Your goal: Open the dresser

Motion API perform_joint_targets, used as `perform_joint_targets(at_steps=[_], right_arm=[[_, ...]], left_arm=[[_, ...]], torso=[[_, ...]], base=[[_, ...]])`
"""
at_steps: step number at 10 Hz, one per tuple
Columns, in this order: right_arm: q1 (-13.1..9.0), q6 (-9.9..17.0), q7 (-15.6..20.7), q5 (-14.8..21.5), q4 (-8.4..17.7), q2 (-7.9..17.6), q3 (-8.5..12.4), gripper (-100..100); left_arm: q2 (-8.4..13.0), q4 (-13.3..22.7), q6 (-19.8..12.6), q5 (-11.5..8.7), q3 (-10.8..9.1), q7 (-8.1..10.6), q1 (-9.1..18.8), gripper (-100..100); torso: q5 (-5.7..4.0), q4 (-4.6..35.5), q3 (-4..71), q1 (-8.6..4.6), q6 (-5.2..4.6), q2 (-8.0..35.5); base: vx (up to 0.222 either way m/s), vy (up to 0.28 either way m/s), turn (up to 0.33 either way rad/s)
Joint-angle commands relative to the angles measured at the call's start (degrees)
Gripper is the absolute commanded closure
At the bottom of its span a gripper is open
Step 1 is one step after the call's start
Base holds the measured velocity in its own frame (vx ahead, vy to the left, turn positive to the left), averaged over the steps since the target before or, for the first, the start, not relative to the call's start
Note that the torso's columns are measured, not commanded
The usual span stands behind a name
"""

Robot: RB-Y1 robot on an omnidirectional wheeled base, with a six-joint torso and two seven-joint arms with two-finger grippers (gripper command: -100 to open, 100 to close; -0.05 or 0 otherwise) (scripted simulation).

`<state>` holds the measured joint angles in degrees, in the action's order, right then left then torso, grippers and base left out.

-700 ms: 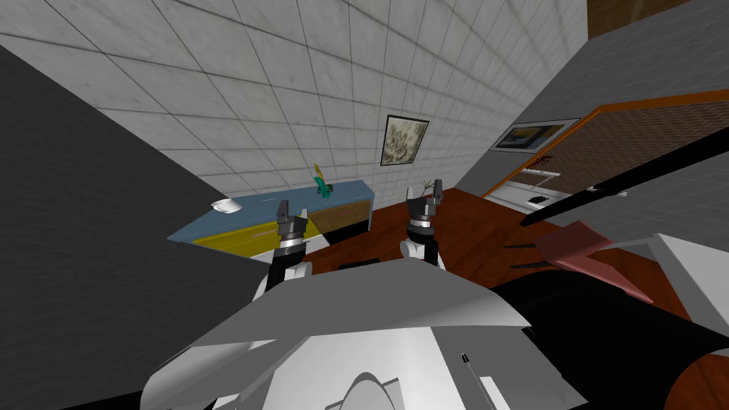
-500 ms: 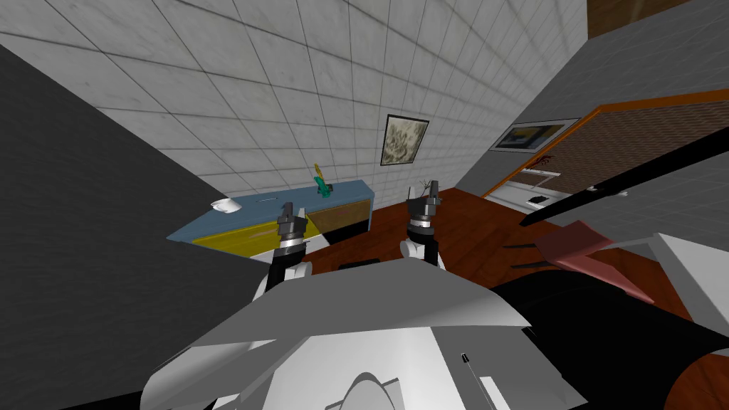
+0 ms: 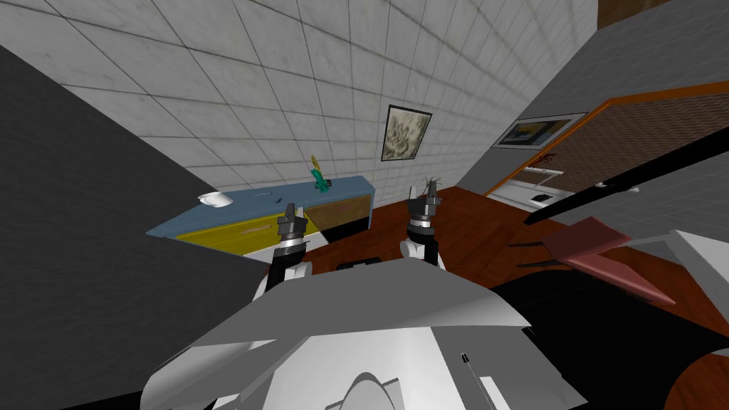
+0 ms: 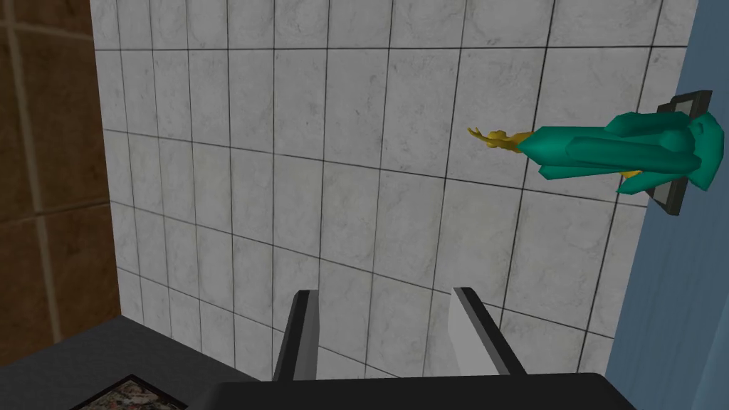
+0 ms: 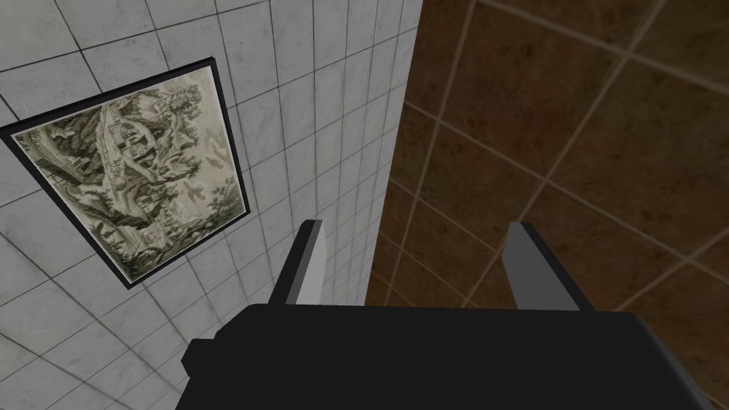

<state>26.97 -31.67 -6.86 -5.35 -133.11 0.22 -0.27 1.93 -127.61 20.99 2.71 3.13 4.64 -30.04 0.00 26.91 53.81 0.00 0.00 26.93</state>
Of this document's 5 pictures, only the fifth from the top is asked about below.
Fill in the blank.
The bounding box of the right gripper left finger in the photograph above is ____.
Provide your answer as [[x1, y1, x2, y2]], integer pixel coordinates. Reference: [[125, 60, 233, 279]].
[[267, 219, 329, 307]]

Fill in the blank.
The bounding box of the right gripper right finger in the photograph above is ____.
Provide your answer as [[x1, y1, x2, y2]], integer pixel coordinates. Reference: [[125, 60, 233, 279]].
[[500, 221, 597, 312]]

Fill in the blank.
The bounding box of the black framed landscape picture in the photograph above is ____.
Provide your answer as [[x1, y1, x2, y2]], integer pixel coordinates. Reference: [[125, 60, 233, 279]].
[[0, 56, 251, 291]]

